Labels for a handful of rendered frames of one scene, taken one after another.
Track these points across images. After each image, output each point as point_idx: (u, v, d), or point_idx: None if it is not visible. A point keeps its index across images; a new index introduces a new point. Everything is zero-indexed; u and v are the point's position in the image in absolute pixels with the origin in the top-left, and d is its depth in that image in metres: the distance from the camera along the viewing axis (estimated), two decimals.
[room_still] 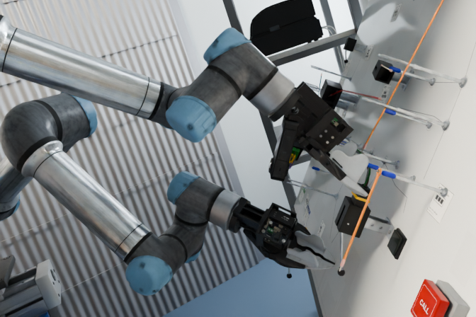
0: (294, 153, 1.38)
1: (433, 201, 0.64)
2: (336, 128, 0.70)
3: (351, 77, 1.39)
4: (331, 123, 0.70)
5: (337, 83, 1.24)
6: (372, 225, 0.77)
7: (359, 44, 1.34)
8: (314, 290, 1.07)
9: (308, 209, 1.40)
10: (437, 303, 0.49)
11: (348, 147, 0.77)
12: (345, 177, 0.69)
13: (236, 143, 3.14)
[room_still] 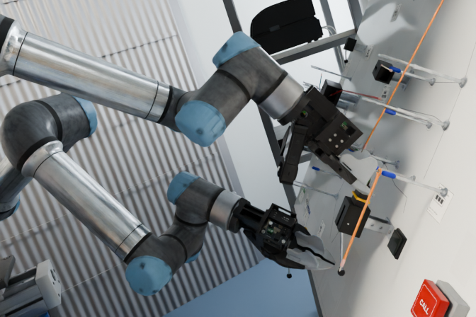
0: None
1: (433, 201, 0.64)
2: (346, 131, 0.70)
3: (351, 77, 1.39)
4: (341, 127, 0.70)
5: (337, 83, 1.24)
6: (372, 225, 0.77)
7: (359, 44, 1.34)
8: (314, 290, 1.07)
9: (308, 209, 1.40)
10: (437, 303, 0.49)
11: (360, 153, 0.76)
12: (355, 180, 0.70)
13: (236, 143, 3.14)
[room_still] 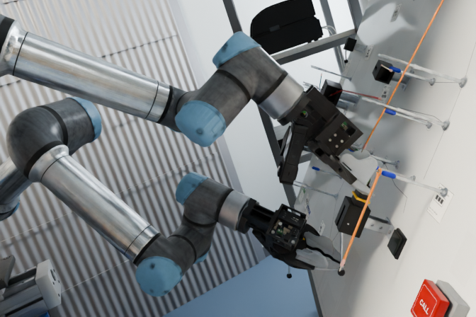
0: None
1: (433, 201, 0.64)
2: (346, 131, 0.70)
3: (351, 77, 1.39)
4: (341, 127, 0.70)
5: (337, 83, 1.24)
6: (372, 225, 0.77)
7: (359, 44, 1.34)
8: (314, 290, 1.07)
9: (308, 209, 1.40)
10: (437, 303, 0.49)
11: (360, 153, 0.76)
12: (355, 180, 0.70)
13: (236, 143, 3.14)
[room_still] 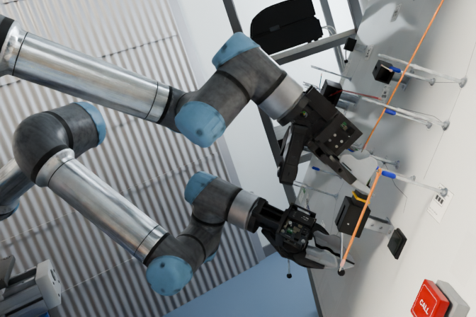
0: None
1: (433, 201, 0.64)
2: (346, 132, 0.70)
3: (351, 77, 1.39)
4: (341, 127, 0.70)
5: (337, 83, 1.24)
6: (372, 225, 0.77)
7: (359, 44, 1.34)
8: (314, 290, 1.07)
9: (308, 209, 1.40)
10: (437, 303, 0.49)
11: (360, 153, 0.76)
12: (355, 181, 0.70)
13: (236, 143, 3.14)
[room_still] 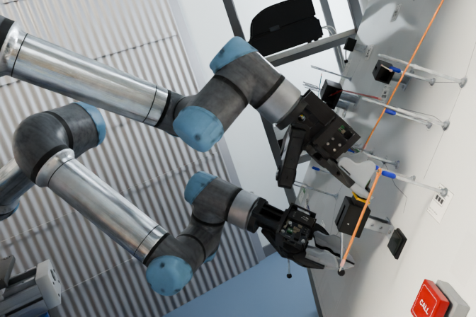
0: None
1: (433, 201, 0.64)
2: (343, 136, 0.70)
3: (351, 77, 1.39)
4: (338, 131, 0.70)
5: (337, 83, 1.24)
6: (372, 225, 0.77)
7: (359, 44, 1.34)
8: (314, 290, 1.07)
9: (308, 209, 1.40)
10: (437, 303, 0.49)
11: (358, 157, 0.76)
12: (353, 184, 0.70)
13: (236, 143, 3.14)
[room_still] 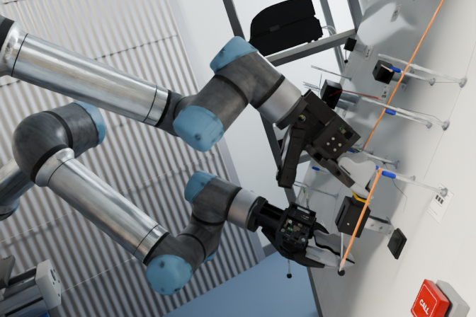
0: None
1: (433, 201, 0.64)
2: (343, 136, 0.70)
3: (351, 77, 1.39)
4: (338, 131, 0.70)
5: (337, 83, 1.24)
6: (372, 225, 0.77)
7: (359, 44, 1.34)
8: (314, 290, 1.07)
9: (308, 209, 1.40)
10: (437, 303, 0.49)
11: (358, 157, 0.76)
12: (354, 184, 0.70)
13: (236, 143, 3.14)
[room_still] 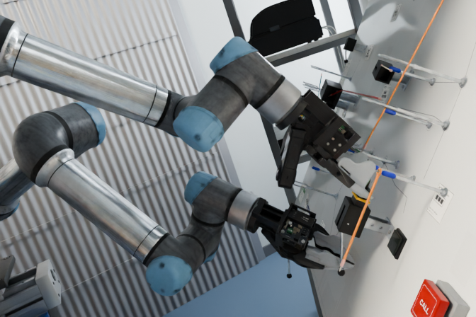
0: None
1: (433, 201, 0.64)
2: (343, 136, 0.70)
3: (351, 77, 1.39)
4: (338, 131, 0.70)
5: (337, 83, 1.24)
6: (372, 225, 0.77)
7: (359, 44, 1.34)
8: (314, 290, 1.07)
9: (308, 209, 1.40)
10: (437, 303, 0.49)
11: (358, 157, 0.76)
12: (354, 184, 0.70)
13: (236, 143, 3.14)
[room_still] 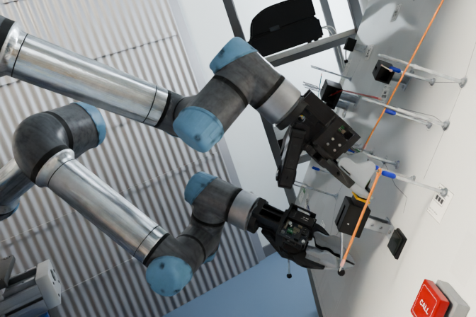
0: None
1: (433, 201, 0.64)
2: (343, 136, 0.70)
3: (351, 77, 1.39)
4: (338, 131, 0.70)
5: (337, 83, 1.24)
6: (372, 225, 0.77)
7: (359, 44, 1.34)
8: (314, 290, 1.07)
9: (308, 209, 1.40)
10: (437, 303, 0.49)
11: (358, 157, 0.76)
12: (353, 185, 0.70)
13: (236, 143, 3.14)
